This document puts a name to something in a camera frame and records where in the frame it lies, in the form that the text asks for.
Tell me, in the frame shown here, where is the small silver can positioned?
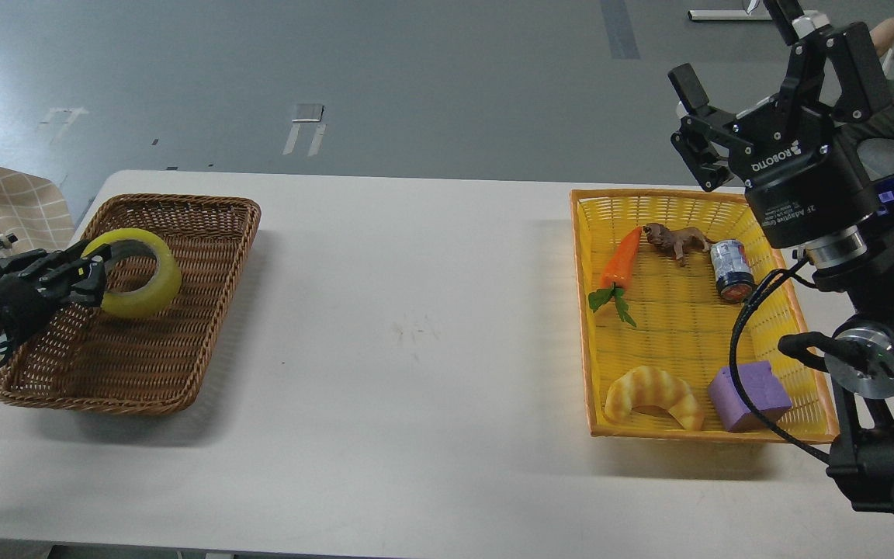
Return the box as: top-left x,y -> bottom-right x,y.
709,238 -> 757,304

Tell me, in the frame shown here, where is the brown wicker basket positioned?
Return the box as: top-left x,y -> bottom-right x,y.
0,193 -> 262,416

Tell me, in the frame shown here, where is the brown toy animal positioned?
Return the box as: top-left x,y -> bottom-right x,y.
641,223 -> 714,268

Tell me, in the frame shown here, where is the orange toy carrot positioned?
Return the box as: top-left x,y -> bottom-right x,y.
587,226 -> 643,327

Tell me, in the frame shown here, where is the yellow tape roll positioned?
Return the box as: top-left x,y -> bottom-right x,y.
81,227 -> 183,319

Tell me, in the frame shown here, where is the white floor bar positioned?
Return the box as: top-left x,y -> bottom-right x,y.
686,9 -> 772,23

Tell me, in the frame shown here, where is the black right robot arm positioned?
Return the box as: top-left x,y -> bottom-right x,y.
668,1 -> 894,514

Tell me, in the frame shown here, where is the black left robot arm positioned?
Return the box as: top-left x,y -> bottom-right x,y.
0,234 -> 113,368

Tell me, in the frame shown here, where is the yellow plastic basket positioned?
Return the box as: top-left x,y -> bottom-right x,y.
569,189 -> 842,445

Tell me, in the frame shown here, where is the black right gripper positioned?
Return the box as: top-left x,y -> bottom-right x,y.
668,1 -> 894,248

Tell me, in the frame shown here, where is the purple foam block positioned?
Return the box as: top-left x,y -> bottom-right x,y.
707,360 -> 792,432

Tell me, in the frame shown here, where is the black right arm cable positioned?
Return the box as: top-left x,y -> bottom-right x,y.
728,264 -> 836,467

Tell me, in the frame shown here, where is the toy croissant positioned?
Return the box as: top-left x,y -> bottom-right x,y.
603,366 -> 705,431

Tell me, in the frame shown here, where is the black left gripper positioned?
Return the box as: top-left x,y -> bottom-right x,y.
0,243 -> 114,342

